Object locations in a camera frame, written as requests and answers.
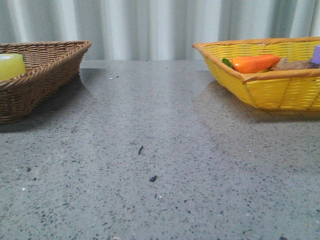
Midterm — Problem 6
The yellow tape roll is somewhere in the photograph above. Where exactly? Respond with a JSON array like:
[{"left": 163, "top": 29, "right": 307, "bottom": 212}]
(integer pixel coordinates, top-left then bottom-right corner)
[{"left": 0, "top": 53, "right": 26, "bottom": 81}]

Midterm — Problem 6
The brown toy object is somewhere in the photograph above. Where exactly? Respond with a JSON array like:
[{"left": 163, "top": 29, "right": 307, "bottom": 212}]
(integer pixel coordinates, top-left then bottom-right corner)
[{"left": 270, "top": 57, "right": 320, "bottom": 71}]

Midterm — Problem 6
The brown wicker basket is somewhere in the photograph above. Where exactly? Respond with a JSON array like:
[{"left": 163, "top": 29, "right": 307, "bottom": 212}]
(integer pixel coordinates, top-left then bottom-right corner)
[{"left": 0, "top": 40, "right": 92, "bottom": 124}]

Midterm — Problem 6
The purple block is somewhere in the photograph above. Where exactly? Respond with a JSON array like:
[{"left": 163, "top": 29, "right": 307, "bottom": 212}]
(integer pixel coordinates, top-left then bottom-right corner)
[{"left": 311, "top": 45, "right": 320, "bottom": 64}]

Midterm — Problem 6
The white curtain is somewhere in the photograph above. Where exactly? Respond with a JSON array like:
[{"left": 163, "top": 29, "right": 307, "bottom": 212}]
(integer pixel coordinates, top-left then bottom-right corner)
[{"left": 0, "top": 0, "right": 320, "bottom": 61}]

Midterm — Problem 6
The orange toy carrot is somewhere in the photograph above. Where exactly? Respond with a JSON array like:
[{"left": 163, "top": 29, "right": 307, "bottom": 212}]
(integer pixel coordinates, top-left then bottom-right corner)
[{"left": 221, "top": 54, "right": 281, "bottom": 74}]

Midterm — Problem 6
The yellow wicker basket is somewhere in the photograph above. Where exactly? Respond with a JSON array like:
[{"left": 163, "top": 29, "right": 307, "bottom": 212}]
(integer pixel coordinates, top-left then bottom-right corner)
[{"left": 193, "top": 36, "right": 320, "bottom": 111}]

